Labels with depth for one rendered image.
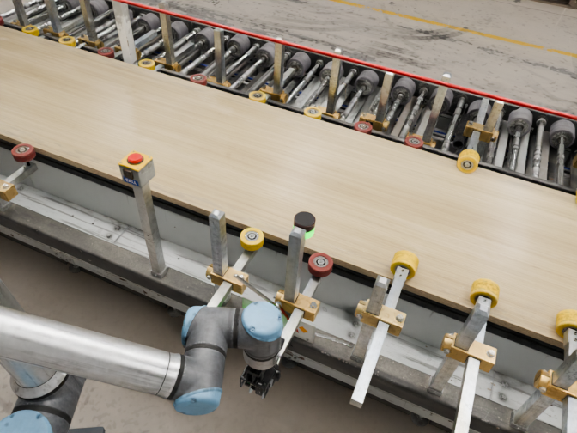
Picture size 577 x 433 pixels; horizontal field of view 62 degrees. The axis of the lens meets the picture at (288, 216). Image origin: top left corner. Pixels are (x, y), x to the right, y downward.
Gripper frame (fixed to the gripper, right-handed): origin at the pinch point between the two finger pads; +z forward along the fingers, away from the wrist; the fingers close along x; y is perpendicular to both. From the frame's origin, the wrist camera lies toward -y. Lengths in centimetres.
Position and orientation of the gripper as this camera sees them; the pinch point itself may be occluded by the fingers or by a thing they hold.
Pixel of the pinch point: (264, 384)
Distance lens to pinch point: 140.7
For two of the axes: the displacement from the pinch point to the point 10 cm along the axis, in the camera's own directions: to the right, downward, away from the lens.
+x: 9.1, 3.2, -2.5
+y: -4.1, 6.3, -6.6
